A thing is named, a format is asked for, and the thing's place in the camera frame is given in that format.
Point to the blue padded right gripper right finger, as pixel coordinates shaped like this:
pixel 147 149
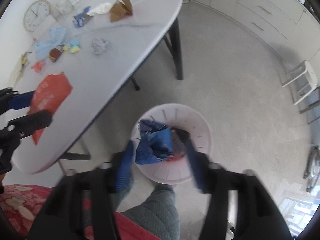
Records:
pixel 198 163

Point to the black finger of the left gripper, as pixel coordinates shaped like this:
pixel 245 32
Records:
pixel 27 125

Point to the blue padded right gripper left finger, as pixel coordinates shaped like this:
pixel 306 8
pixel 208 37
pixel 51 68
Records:
pixel 124 170

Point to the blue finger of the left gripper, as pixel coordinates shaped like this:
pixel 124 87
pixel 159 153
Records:
pixel 20 101

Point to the red snack packet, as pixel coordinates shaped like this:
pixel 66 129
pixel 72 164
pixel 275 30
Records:
pixel 50 93

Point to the small orange red wrapper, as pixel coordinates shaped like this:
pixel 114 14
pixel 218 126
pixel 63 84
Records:
pixel 38 66

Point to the brown small wrapper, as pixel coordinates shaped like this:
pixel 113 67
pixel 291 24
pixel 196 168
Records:
pixel 55 53

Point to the light blue plastic bag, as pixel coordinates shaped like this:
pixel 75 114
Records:
pixel 56 37

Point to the yellow blue wrapper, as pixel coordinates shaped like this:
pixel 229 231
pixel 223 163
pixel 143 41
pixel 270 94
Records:
pixel 72 47

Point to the blue silver snack wrapper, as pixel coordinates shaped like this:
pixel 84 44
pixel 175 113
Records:
pixel 82 18

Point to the white tissue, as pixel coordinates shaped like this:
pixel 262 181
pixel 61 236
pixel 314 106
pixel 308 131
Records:
pixel 101 9

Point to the brown paper bag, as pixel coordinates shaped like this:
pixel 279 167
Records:
pixel 120 9

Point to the white plastic trash bin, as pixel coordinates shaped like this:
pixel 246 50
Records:
pixel 185 123

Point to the open yellowed notebook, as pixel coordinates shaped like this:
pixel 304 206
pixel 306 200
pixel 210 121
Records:
pixel 18 70

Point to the teal quilted trouser leg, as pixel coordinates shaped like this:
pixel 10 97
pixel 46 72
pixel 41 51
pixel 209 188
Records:
pixel 156 218

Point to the red floral cushion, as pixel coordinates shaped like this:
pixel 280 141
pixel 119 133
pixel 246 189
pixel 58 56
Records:
pixel 36 212

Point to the white small card box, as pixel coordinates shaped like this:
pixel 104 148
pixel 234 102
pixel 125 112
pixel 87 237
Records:
pixel 43 27

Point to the white oval marble table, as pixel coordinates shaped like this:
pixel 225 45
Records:
pixel 95 78

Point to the clear glass mug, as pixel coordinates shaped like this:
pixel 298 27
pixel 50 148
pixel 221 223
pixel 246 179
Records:
pixel 65 6

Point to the metal fan base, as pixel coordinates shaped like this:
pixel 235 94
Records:
pixel 311 173

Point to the white step stool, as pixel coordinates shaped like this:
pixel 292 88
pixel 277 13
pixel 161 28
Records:
pixel 305 78

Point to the white drawer cabinet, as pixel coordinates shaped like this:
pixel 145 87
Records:
pixel 285 25

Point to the round white wall clock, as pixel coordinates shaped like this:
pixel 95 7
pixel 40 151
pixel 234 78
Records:
pixel 36 14

